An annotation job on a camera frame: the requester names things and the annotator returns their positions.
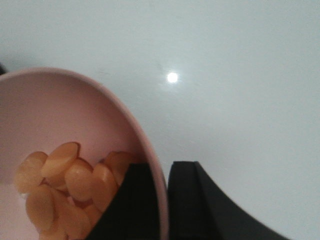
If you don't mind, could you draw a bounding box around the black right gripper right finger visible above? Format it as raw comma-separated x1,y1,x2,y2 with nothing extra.
168,161,285,240

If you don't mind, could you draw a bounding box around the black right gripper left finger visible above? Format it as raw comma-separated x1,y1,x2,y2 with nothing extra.
86,163,160,240

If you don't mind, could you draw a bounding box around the pink plastic bowl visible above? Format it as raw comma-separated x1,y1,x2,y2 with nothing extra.
0,67,169,240

